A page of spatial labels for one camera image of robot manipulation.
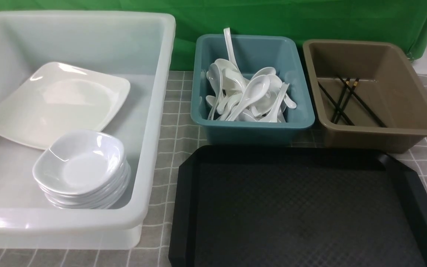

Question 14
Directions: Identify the upright white spoon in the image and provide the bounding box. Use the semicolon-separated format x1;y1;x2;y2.
224;27;239;71

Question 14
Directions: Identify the pile of white spoons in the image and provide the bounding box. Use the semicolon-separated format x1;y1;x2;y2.
205;59;298;123

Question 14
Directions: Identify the stack of white bowls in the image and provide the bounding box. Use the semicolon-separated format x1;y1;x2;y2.
32;130;132;209

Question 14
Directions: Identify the large white square plate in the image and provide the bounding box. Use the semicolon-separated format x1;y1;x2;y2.
0;62;130;150

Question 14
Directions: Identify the teal plastic bin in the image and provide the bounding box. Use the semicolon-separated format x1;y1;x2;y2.
191;34;315;146

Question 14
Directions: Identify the grey checked tablecloth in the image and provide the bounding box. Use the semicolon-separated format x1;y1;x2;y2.
0;71;427;267

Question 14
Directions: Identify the brown plastic bin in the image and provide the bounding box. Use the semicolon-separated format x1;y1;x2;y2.
302;39;427;154

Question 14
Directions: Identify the black chopstick with gold tip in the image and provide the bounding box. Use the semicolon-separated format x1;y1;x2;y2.
337;75;387;128

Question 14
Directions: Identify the black chopstick crossing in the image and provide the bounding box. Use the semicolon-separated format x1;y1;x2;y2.
334;78;360;124

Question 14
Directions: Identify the white soup spoon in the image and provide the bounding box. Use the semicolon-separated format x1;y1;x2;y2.
226;75;271;121

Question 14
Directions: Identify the green backdrop cloth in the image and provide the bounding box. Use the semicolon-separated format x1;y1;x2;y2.
0;0;427;71

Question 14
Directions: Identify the large white plastic tub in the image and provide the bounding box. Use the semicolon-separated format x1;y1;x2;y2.
0;10;176;250

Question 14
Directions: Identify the black serving tray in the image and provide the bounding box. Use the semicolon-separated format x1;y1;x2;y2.
168;145;427;267

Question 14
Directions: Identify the black chopstick left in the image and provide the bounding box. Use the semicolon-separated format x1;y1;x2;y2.
318;82;354;126

